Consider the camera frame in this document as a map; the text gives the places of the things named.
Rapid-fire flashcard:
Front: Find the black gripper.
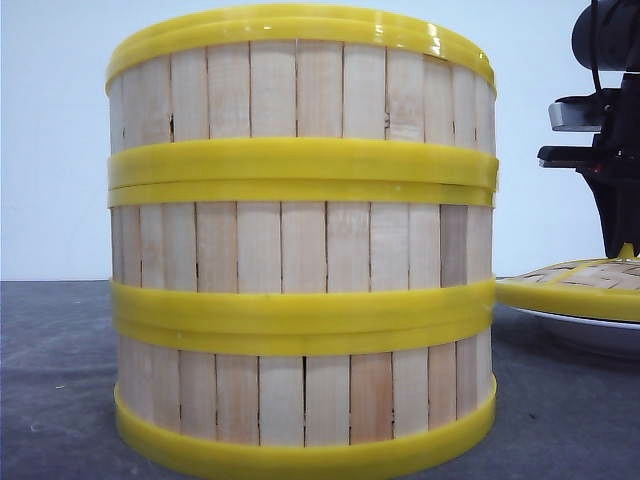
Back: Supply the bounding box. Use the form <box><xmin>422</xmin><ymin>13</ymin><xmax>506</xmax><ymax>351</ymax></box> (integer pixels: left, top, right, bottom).
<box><xmin>538</xmin><ymin>72</ymin><xmax>639</xmax><ymax>258</ymax></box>

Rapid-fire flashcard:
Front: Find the woven bamboo steamer lid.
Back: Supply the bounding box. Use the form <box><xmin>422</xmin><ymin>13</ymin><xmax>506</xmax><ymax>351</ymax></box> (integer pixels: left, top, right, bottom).
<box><xmin>496</xmin><ymin>244</ymin><xmax>639</xmax><ymax>323</ymax></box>

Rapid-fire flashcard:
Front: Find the bamboo steamer basket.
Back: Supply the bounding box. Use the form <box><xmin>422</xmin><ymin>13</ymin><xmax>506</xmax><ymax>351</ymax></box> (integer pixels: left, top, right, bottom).
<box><xmin>115</xmin><ymin>330</ymin><xmax>496</xmax><ymax>479</ymax></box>
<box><xmin>106</xmin><ymin>4</ymin><xmax>498</xmax><ymax>206</ymax></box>
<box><xmin>112</xmin><ymin>201</ymin><xmax>494</xmax><ymax>355</ymax></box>

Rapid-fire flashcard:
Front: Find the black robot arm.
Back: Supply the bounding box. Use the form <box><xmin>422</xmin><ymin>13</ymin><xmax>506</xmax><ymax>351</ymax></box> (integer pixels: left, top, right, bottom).
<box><xmin>538</xmin><ymin>1</ymin><xmax>639</xmax><ymax>258</ymax></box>

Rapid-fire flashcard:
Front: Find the white plate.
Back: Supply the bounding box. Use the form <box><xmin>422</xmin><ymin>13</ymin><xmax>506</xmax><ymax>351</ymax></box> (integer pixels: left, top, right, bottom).
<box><xmin>493</xmin><ymin>304</ymin><xmax>639</xmax><ymax>362</ymax></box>

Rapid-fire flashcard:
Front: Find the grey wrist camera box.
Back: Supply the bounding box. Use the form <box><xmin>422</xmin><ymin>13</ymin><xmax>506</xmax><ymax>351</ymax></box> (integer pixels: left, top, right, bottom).
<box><xmin>548</xmin><ymin>93</ymin><xmax>608</xmax><ymax>133</ymax></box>

